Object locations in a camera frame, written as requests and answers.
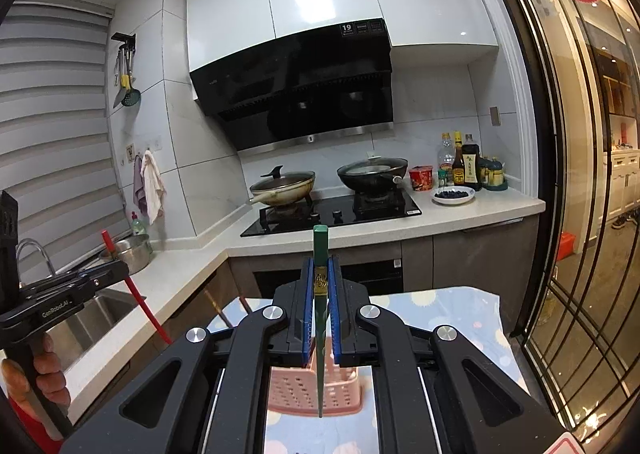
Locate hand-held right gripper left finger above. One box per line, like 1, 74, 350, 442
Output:
60, 257, 317, 454

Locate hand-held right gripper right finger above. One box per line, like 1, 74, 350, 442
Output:
327, 257, 566, 454

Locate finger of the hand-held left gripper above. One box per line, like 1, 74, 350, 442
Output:
20, 258, 131, 302

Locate red chopstick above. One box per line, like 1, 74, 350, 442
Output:
101, 230, 172, 346

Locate pink perforated utensil holder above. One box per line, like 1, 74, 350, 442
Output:
267, 353, 363, 417

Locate green chopstick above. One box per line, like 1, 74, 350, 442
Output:
311, 224, 331, 419

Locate person's left hand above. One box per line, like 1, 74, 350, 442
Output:
0, 333, 68, 417

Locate steel pot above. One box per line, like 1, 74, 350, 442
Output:
100, 233, 153, 275

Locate steel sink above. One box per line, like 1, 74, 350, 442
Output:
45, 291, 148, 370

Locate built-in oven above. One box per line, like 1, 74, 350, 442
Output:
250, 257, 403, 297

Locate steel faucet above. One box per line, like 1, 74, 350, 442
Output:
16, 238, 57, 280

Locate black gas stove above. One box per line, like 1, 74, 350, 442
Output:
240, 191, 423, 238

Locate purple cloth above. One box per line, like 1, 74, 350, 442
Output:
132, 154, 148, 217

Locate white towel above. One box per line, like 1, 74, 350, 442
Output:
140, 150, 167, 226

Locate blue dotted tablecloth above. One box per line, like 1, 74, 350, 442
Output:
207, 287, 516, 454

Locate beige wok with lid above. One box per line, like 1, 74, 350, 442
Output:
249, 165, 317, 207

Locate black wok with lid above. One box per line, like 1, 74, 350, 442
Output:
336, 157, 410, 195

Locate grey window blinds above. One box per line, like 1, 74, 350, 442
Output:
0, 0, 128, 295

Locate kitchen counter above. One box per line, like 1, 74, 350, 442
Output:
65, 187, 546, 425

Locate red instant noodle cup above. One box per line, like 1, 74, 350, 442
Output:
409, 165, 434, 192

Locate white plate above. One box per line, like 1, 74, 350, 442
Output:
431, 185, 477, 205

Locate green slotted ladle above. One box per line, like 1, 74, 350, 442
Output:
121, 49, 142, 108

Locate steel hanging spatula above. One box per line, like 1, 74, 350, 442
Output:
112, 47, 126, 109

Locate clear oil bottle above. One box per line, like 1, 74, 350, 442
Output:
438, 133, 456, 187

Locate yellow label sauce bottle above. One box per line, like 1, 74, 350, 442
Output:
451, 131, 466, 186

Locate dark soy sauce bottle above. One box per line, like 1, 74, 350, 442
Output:
461, 134, 482, 190

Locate condiment jar set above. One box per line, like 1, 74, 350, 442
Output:
479, 155, 508, 191

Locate black range hood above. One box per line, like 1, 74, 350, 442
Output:
189, 18, 396, 157

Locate glass sliding door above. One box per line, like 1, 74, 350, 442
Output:
475, 0, 640, 435

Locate white wall switches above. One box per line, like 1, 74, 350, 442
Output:
125, 137, 163, 160

